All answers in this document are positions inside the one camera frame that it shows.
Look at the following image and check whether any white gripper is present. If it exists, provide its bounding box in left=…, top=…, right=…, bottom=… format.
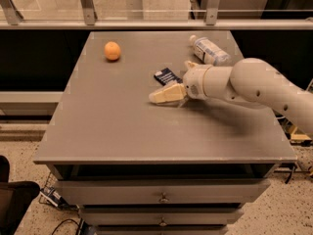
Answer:
left=149, top=61, right=211, bottom=104

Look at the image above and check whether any dark blue rxbar wrapper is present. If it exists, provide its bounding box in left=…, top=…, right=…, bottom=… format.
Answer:
left=154, top=68, right=182, bottom=85

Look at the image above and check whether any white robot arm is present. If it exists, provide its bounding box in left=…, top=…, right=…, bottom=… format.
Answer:
left=149, top=58, right=313, bottom=136

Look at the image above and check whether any clear plastic water bottle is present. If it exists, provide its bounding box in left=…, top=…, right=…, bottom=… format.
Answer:
left=189, top=35, right=231, bottom=67

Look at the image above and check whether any orange fruit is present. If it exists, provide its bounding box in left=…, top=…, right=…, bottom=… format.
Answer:
left=104, top=41, right=121, bottom=61

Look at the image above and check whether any grey drawer cabinet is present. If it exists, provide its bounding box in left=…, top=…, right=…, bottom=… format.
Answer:
left=34, top=31, right=296, bottom=235

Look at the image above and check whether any top grey drawer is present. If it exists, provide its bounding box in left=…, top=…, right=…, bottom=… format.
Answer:
left=55, top=179, right=270, bottom=206

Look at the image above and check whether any grey drawer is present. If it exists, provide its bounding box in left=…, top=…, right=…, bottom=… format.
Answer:
left=79, top=208, right=244, bottom=226
left=55, top=179, right=270, bottom=206

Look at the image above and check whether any metal glass railing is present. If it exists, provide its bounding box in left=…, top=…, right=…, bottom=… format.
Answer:
left=0, top=0, right=313, bottom=30

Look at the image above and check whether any small blue white box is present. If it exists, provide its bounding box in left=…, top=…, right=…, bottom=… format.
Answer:
left=40, top=187, right=62, bottom=207

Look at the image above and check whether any black office chair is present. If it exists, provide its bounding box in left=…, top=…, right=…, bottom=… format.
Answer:
left=0, top=156, right=40, bottom=235

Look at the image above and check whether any yellow wooden frame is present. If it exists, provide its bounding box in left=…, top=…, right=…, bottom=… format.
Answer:
left=288, top=125, right=312, bottom=142

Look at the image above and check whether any black floor cable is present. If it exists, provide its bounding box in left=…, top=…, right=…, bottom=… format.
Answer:
left=50, top=218, right=86, bottom=235

